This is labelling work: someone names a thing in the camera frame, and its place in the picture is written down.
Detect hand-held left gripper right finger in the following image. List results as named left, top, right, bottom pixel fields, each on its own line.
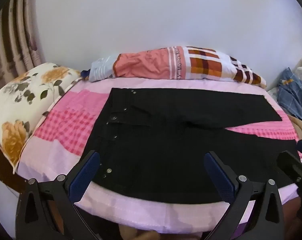
left=203, top=151, right=285, bottom=240

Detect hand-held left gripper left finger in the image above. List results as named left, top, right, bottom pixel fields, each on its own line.
left=15, top=150, right=101, bottom=240

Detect black pants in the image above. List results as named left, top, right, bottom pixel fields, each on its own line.
left=90, top=87, right=301, bottom=204

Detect pink checked bed sheet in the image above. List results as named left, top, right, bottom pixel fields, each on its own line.
left=16, top=76, right=302, bottom=233

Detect blue plaid cloth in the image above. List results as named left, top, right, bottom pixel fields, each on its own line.
left=276, top=67, right=302, bottom=127

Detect floral pillow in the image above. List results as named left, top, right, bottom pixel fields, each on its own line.
left=0, top=62, right=81, bottom=174

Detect folded plaid quilt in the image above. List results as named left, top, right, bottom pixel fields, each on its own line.
left=87, top=45, right=268, bottom=89

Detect striped curtain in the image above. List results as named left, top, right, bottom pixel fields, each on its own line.
left=0, top=0, right=45, bottom=85

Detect brown wooden bed frame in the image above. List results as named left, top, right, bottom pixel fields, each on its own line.
left=0, top=130, right=26, bottom=193

